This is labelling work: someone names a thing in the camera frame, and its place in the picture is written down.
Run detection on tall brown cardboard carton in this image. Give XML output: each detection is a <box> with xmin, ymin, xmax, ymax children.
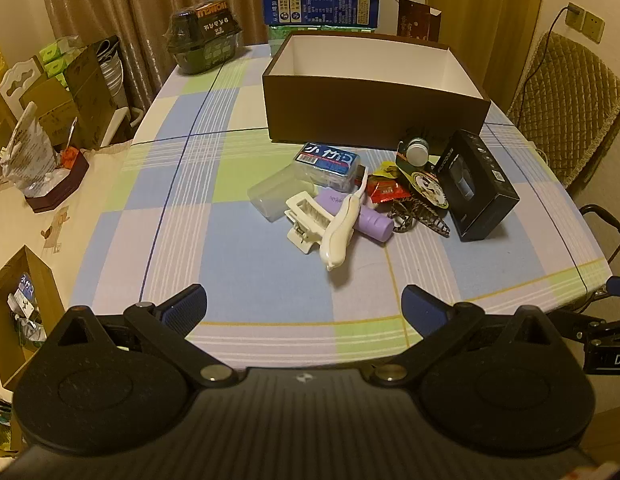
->
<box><xmin>64</xmin><ymin>35</ymin><xmax>124</xmax><ymax>150</ymax></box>

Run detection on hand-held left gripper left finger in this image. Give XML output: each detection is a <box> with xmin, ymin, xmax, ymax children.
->
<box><xmin>46</xmin><ymin>284</ymin><xmax>237</xmax><ymax>389</ymax></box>

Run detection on purple plastic tube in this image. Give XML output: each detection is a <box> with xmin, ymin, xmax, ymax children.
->
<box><xmin>316</xmin><ymin>186</ymin><xmax>395</xmax><ymax>245</ymax></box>

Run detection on red candy packet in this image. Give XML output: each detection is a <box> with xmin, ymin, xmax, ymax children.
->
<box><xmin>366</xmin><ymin>174</ymin><xmax>411</xmax><ymax>206</ymax></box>

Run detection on dark brown paper bag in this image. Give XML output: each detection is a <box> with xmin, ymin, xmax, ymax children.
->
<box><xmin>397</xmin><ymin>0</ymin><xmax>443</xmax><ymax>43</ymax></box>

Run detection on dark red gift box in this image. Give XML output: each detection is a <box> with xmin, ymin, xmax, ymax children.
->
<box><xmin>26</xmin><ymin>149</ymin><xmax>90</xmax><ymax>213</ymax></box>

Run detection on white chair back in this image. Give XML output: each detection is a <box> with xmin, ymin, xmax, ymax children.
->
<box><xmin>0</xmin><ymin>56</ymin><xmax>45</xmax><ymax>116</ymax></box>

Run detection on dark green noodle bowl pack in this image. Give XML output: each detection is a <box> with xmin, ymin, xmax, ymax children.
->
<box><xmin>166</xmin><ymin>0</ymin><xmax>245</xmax><ymax>75</ymax></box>

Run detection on blue dental floss pack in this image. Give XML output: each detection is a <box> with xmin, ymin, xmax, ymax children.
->
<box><xmin>293</xmin><ymin>142</ymin><xmax>363</xmax><ymax>192</ymax></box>

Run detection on small brown cardboard carton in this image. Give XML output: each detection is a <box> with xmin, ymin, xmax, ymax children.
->
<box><xmin>20</xmin><ymin>72</ymin><xmax>75</xmax><ymax>136</ymax></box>

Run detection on open low cardboard box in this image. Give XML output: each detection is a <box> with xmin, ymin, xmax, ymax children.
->
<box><xmin>0</xmin><ymin>245</ymin><xmax>65</xmax><ymax>391</ymax></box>

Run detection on green tissue packs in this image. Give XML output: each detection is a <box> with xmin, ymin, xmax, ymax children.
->
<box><xmin>40</xmin><ymin>35</ymin><xmax>90</xmax><ymax>91</ymax></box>

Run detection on leopard print hair clip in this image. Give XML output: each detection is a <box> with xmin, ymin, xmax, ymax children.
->
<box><xmin>387</xmin><ymin>199</ymin><xmax>451</xmax><ymax>237</ymax></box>

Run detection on brown cardboard box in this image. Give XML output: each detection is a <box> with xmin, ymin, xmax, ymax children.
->
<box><xmin>262</xmin><ymin>31</ymin><xmax>492</xmax><ymax>151</ymax></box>

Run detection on charger plug with cable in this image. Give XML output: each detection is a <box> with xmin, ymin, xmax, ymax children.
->
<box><xmin>521</xmin><ymin>4</ymin><xmax>583</xmax><ymax>106</ymax></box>

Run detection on cream printed tablecloth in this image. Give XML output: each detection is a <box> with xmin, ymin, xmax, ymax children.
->
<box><xmin>0</xmin><ymin>142</ymin><xmax>135</xmax><ymax>311</ymax></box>

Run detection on blue carton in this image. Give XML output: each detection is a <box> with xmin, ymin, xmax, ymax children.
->
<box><xmin>261</xmin><ymin>0</ymin><xmax>381</xmax><ymax>27</ymax></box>

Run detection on checked cloth desktop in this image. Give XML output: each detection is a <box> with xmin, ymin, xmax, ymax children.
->
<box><xmin>70</xmin><ymin>42</ymin><xmax>613</xmax><ymax>371</ymax></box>

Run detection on stack of white bowls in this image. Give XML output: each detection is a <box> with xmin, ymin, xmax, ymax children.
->
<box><xmin>98</xmin><ymin>52</ymin><xmax>124</xmax><ymax>111</ymax></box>

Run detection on black product box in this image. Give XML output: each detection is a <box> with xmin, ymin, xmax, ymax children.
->
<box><xmin>434</xmin><ymin>129</ymin><xmax>521</xmax><ymax>242</ymax></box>

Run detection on beige curtain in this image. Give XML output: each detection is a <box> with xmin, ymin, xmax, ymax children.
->
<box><xmin>34</xmin><ymin>0</ymin><xmax>271</xmax><ymax>111</ymax></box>

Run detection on translucent plastic case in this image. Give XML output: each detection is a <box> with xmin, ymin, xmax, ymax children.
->
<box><xmin>247</xmin><ymin>166</ymin><xmax>303</xmax><ymax>222</ymax></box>

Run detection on small bottle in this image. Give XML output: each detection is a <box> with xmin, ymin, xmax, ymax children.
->
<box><xmin>394</xmin><ymin>136</ymin><xmax>451</xmax><ymax>210</ymax></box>

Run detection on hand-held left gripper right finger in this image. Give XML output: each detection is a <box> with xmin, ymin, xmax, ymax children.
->
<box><xmin>372</xmin><ymin>285</ymin><xmax>566</xmax><ymax>386</ymax></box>

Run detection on white plastic handle tool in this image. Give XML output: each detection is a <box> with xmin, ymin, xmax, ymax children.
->
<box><xmin>321</xmin><ymin>167</ymin><xmax>371</xmax><ymax>272</ymax></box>

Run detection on yellow snack packet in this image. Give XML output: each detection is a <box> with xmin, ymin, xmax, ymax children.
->
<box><xmin>372</xmin><ymin>160</ymin><xmax>403</xmax><ymax>181</ymax></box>

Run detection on black metal frame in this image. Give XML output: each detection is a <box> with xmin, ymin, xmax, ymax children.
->
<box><xmin>579</xmin><ymin>204</ymin><xmax>620</xmax><ymax>263</ymax></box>

